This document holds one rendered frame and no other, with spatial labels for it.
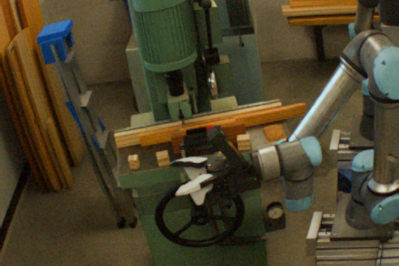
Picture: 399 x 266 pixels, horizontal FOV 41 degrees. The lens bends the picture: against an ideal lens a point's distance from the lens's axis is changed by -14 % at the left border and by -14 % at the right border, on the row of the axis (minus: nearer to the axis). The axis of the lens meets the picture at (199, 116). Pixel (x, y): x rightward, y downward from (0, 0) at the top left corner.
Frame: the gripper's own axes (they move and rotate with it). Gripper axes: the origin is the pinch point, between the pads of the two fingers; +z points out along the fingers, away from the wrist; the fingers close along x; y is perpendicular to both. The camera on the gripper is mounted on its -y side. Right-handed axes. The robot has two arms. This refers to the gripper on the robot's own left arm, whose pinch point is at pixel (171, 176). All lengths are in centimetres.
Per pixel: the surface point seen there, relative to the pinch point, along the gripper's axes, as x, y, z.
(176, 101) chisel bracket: 67, 8, -6
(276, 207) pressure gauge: 53, 49, -32
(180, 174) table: 57, 29, -2
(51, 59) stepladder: 142, 1, 48
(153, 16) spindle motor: 59, -24, -4
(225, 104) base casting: 109, 29, -25
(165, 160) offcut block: 59, 24, 2
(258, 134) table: 66, 25, -31
